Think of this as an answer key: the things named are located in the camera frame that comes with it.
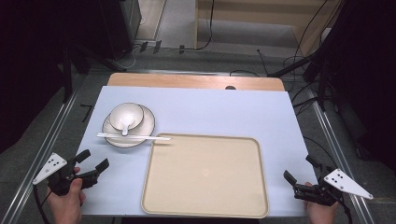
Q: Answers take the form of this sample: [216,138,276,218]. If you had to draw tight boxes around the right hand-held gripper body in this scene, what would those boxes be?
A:
[293,165,375,207]

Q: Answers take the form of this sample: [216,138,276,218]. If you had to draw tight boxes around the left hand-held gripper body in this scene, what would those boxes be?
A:
[32,152,94,197]

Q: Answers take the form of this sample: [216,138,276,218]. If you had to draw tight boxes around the white chopstick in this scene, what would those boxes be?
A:
[96,133,171,140]
[96,133,172,142]

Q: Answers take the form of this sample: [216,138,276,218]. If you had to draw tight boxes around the white ceramic spoon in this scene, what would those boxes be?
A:
[120,114,135,137]

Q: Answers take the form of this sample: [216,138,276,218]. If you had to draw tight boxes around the white dark-rimmed bowl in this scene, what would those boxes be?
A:
[108,102,145,132]

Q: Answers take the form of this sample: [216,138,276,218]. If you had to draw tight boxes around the white dark-rimmed plate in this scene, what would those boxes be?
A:
[102,105,156,148]

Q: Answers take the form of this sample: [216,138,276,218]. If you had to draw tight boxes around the beige plastic tray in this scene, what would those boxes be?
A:
[140,133,270,219]

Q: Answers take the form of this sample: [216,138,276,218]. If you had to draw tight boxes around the person's right hand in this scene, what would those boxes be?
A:
[303,181,340,224]

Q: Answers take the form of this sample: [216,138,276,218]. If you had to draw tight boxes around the person's left hand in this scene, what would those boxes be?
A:
[46,166,87,224]

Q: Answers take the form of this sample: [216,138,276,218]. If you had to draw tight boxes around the pale blue table sheet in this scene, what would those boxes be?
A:
[75,86,318,218]

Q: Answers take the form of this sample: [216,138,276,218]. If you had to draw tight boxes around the black stand leg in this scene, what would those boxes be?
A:
[267,54,317,78]

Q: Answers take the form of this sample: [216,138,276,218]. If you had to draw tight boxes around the dark curtain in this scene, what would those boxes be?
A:
[311,0,396,171]
[0,0,78,155]

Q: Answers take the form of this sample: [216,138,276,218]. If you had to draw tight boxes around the black cabinet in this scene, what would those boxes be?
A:
[69,0,143,62]

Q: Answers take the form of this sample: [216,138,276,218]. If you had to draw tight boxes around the light wooden shelf unit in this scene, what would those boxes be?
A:
[193,0,345,58]

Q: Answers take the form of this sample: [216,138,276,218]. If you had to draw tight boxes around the metal floor rail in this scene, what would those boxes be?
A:
[306,88,377,224]
[0,88,80,224]

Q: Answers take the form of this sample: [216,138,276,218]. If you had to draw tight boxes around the right hand-held gripper cable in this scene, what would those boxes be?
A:
[337,193,355,224]

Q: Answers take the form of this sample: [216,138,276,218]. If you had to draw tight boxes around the hand-held gripper cable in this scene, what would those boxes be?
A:
[337,193,355,224]
[33,184,51,224]

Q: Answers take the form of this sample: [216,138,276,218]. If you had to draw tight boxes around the left hand-held gripper cable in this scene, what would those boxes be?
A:
[33,184,51,224]

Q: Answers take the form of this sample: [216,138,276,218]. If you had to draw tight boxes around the black floor cable loop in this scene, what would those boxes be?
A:
[229,69,261,78]

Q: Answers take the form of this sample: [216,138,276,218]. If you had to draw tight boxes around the black hanging cable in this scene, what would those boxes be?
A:
[178,0,217,52]

